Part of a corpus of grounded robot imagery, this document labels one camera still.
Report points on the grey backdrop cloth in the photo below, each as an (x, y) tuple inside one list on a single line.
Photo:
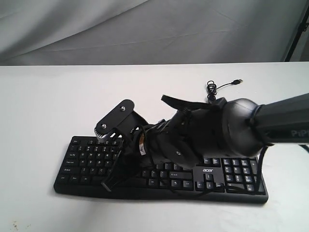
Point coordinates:
[(136, 32)]

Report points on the black acer keyboard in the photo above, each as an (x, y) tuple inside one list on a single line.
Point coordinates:
[(88, 162)]

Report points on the black stand pole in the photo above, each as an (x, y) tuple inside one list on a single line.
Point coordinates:
[(298, 47)]

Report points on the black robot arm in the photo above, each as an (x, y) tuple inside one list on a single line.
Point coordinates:
[(221, 129)]

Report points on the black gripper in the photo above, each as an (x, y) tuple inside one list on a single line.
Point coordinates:
[(144, 146)]

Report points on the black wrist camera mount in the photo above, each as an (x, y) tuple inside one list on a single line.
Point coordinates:
[(121, 120)]

